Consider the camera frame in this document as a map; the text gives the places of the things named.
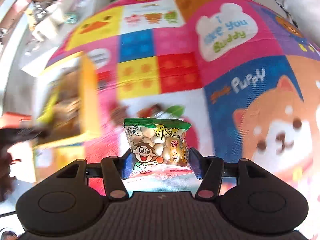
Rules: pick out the white low table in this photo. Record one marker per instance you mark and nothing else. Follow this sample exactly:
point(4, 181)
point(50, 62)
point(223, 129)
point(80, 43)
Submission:
point(63, 16)

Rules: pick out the grey sofa with clothes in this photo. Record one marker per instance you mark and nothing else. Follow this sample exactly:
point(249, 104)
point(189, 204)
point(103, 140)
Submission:
point(306, 14)

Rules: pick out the small ball biscuit bag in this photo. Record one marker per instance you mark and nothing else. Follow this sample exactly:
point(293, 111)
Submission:
point(157, 145)

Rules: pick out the silver wrapped snack packet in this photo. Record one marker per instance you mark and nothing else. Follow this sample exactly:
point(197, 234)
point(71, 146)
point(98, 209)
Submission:
point(158, 111)

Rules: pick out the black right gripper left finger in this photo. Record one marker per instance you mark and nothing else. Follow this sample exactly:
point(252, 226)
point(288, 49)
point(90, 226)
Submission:
point(115, 170)

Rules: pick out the chocolate swirl lollipop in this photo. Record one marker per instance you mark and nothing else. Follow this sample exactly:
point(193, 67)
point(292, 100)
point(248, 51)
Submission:
point(118, 114)

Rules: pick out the colourful cartoon play mat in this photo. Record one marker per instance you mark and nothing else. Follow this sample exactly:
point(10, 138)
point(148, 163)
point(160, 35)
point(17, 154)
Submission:
point(247, 77)

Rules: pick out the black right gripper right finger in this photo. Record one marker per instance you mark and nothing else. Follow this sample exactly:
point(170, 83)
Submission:
point(209, 170)

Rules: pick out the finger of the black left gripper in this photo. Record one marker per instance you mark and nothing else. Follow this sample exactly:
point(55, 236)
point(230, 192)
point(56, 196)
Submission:
point(21, 134)

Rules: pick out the yellow cardboard box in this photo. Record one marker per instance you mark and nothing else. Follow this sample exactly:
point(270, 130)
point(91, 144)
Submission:
point(66, 102)

